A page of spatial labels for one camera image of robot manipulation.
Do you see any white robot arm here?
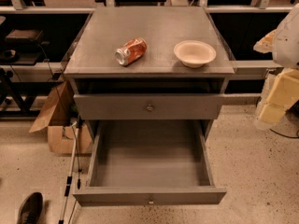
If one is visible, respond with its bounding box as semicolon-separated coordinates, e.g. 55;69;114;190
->
253;5;299;130

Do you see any grey drawer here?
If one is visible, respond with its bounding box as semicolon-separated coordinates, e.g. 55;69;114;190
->
74;120;226;206
74;94;224;120

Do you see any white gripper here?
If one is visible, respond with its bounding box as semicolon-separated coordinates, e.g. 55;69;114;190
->
254;69;299;130

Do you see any grey top drawer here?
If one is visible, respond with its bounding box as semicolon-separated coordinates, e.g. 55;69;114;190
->
74;94;224;120

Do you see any black shoe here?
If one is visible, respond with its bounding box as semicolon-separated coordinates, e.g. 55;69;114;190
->
17;192;43;224

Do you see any white paper bowl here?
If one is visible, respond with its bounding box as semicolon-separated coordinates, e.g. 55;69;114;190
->
174;40;217;68

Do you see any brown cardboard box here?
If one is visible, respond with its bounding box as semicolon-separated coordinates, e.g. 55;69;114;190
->
28;79;93;155

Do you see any silver telescopic pole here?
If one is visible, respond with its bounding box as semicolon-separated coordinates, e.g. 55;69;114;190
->
58;121;79;224

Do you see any grey drawer cabinet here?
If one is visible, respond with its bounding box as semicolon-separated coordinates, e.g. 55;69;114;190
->
64;7;234;134

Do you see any orange soda can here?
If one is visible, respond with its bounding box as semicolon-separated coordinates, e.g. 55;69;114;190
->
115;37;147;66

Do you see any metal railing frame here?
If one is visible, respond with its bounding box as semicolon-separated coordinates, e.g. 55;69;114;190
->
0;0;299;15

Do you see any black equipment on left shelf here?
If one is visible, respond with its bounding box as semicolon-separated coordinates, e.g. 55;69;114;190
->
0;29;50;66

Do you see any black floor cable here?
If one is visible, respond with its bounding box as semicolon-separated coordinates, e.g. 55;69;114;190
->
269;128;299;140

